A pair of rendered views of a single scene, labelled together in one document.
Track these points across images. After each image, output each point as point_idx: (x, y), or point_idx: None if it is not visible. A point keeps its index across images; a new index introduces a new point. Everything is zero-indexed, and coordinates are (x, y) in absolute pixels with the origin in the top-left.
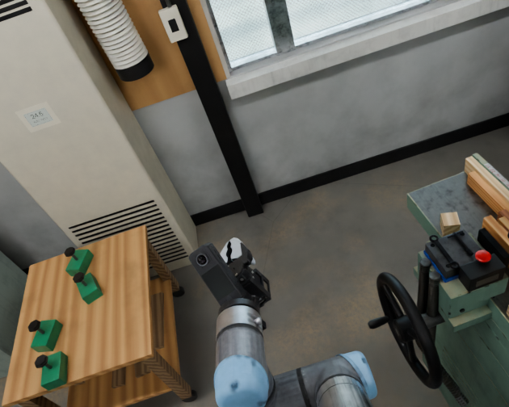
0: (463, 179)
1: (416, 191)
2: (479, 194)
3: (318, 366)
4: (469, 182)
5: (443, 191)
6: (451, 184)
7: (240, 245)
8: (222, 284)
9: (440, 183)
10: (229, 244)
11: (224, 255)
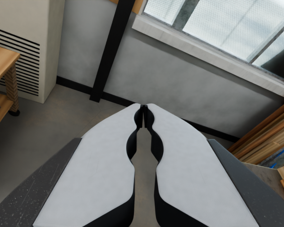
0: (277, 175)
1: (247, 164)
2: None
3: None
4: None
5: (265, 177)
6: (269, 174)
7: (214, 153)
8: None
9: (263, 169)
10: (139, 113)
11: (115, 144)
